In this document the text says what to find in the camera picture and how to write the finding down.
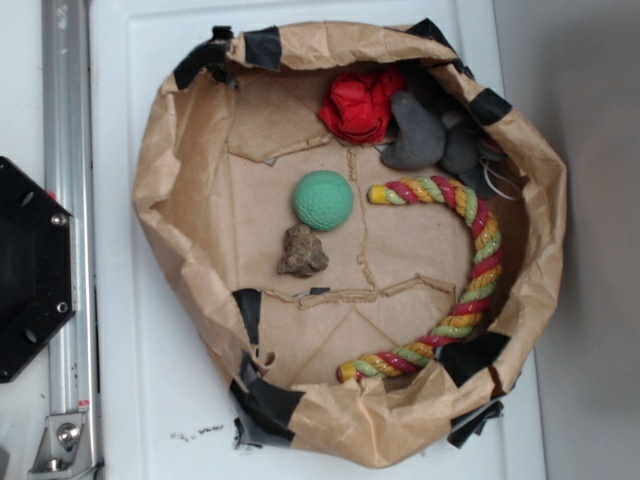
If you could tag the grey curved plush toy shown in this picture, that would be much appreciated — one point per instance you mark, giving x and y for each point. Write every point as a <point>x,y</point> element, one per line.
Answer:
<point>421,137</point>

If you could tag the brown rough rock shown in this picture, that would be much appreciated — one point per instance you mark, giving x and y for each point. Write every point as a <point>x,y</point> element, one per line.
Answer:
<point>303,253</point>

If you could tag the red crumpled paper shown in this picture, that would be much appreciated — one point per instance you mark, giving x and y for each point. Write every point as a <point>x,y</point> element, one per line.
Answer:
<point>357,106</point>

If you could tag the brown paper bag container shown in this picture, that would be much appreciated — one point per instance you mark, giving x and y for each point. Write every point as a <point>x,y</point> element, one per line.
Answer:
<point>432,299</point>

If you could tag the aluminium rail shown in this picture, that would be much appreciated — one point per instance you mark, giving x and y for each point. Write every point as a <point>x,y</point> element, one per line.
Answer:
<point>73,351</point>

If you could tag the green dimpled ball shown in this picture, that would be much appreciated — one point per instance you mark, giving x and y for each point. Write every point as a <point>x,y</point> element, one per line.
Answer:
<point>323,200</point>

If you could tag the metal corner bracket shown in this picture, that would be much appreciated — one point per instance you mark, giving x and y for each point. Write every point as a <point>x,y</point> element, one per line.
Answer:
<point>65,450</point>

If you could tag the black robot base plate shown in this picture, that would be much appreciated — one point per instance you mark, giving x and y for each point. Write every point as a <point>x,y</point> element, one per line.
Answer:
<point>37,296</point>

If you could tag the dark grey plush piece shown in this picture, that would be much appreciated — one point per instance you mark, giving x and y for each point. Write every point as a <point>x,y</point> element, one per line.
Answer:
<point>473,156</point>

